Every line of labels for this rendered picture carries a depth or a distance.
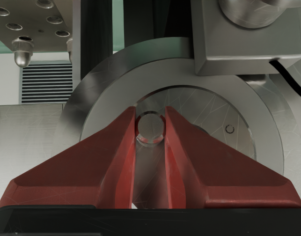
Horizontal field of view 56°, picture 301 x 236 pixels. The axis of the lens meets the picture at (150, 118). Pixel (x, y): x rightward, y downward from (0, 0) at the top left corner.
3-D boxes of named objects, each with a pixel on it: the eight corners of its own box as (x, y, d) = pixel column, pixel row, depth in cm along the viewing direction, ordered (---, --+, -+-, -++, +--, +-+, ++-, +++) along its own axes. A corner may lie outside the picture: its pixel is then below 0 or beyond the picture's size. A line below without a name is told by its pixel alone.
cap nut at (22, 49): (29, 38, 49) (28, 63, 48) (37, 47, 53) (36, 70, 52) (8, 39, 49) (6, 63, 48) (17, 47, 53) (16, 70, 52)
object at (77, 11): (81, -167, 21) (80, 79, 17) (112, 9, 44) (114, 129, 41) (74, -167, 20) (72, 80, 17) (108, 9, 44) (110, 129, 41)
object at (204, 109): (215, 262, 14) (82, 182, 14) (205, 250, 16) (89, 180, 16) (282, 129, 15) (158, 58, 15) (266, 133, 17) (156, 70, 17)
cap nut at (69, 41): (84, 37, 49) (84, 62, 49) (88, 46, 53) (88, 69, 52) (63, 38, 49) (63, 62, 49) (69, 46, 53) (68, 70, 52)
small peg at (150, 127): (172, 137, 12) (139, 147, 12) (166, 143, 15) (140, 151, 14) (162, 106, 12) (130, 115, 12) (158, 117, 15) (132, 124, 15)
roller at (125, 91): (280, 61, 17) (290, 270, 15) (195, 124, 42) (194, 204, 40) (84, 52, 16) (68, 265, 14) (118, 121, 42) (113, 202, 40)
